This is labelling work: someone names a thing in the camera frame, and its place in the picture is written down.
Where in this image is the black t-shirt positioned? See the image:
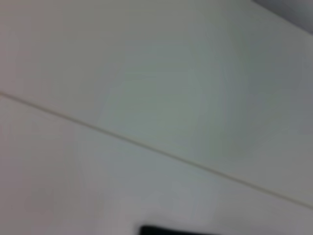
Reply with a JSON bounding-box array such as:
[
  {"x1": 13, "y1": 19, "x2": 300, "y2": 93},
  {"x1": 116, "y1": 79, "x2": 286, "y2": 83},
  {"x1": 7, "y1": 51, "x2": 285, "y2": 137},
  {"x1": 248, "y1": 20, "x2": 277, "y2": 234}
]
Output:
[{"x1": 139, "y1": 224, "x2": 213, "y2": 235}]

